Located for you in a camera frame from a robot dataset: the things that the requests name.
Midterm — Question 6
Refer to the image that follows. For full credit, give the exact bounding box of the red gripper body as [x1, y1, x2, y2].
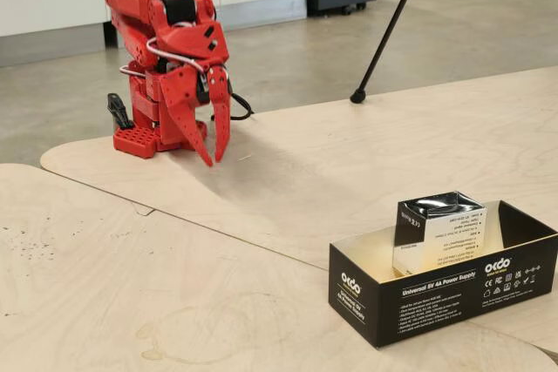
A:
[149, 0, 231, 105]

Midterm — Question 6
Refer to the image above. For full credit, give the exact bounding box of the red perforated robot base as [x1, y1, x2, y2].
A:
[112, 69, 209, 155]

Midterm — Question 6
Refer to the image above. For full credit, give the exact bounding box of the black tripod leg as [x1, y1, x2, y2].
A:
[350, 0, 431, 105]

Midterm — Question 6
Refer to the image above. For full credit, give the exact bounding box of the large black yellow open box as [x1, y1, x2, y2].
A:
[327, 200, 558, 349]

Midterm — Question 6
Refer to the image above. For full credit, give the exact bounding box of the small black and white box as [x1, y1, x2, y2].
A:
[391, 191, 487, 280]

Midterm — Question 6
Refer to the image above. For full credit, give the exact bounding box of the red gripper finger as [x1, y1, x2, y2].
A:
[208, 64, 232, 164]
[158, 65, 214, 169]

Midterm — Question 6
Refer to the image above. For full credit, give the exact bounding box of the black table clamp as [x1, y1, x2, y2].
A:
[106, 92, 136, 132]

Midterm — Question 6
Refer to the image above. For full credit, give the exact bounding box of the black cable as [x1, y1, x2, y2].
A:
[228, 91, 255, 121]

